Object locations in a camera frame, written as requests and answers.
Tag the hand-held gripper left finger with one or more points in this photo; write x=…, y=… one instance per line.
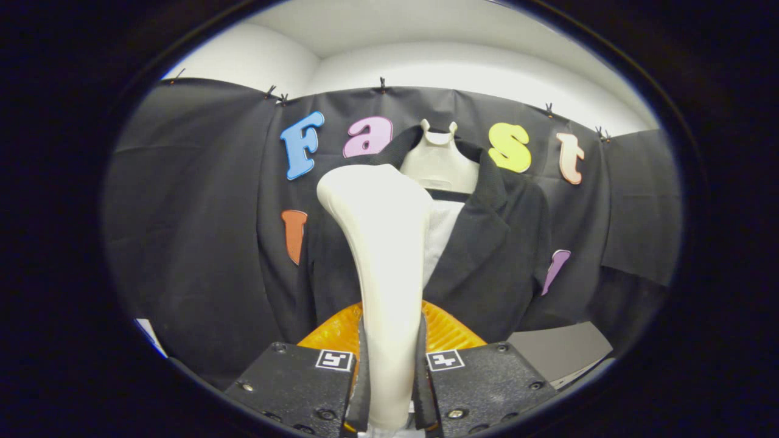
x=360, y=395

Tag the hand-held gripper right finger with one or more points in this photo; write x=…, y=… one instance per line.
x=424, y=395

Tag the white garment steamer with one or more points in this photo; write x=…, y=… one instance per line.
x=383, y=261

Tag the black suit jacket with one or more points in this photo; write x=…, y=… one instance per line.
x=487, y=267

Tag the white and blue equipment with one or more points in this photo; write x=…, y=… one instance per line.
x=149, y=334

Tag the black backdrop cloth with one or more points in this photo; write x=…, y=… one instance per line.
x=201, y=231

